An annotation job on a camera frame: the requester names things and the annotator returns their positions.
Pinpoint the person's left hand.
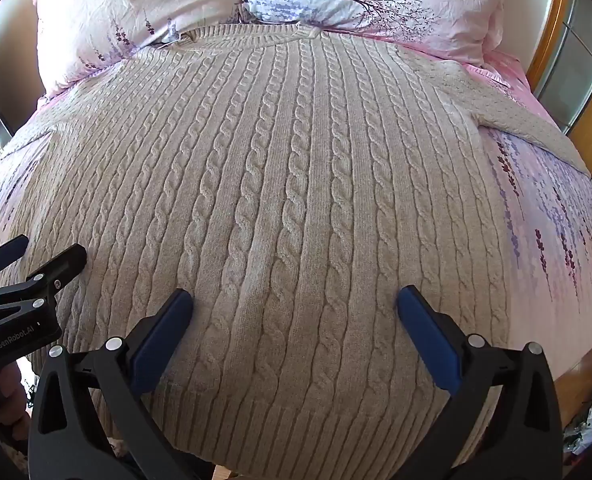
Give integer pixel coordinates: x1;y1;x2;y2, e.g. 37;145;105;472
0;357;33;433

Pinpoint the pink lavender print pillow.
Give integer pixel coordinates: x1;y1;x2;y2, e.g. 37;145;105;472
35;0;257;98

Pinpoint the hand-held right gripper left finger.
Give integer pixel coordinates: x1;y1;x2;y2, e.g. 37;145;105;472
28;288;212;480

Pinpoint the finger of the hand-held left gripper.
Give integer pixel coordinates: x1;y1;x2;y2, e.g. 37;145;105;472
0;244;88;331
0;234;29;287

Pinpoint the wooden framed glass door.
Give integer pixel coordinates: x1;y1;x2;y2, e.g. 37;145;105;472
526;0;592;178

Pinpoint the beige cable knit sweater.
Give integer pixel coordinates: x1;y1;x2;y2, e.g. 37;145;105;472
0;22;592;478

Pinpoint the pink floral bed sheet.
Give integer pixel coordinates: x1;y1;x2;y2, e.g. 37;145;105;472
0;35;592;480

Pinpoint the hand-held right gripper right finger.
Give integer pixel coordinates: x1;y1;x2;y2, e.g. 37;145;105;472
396;285;563;480

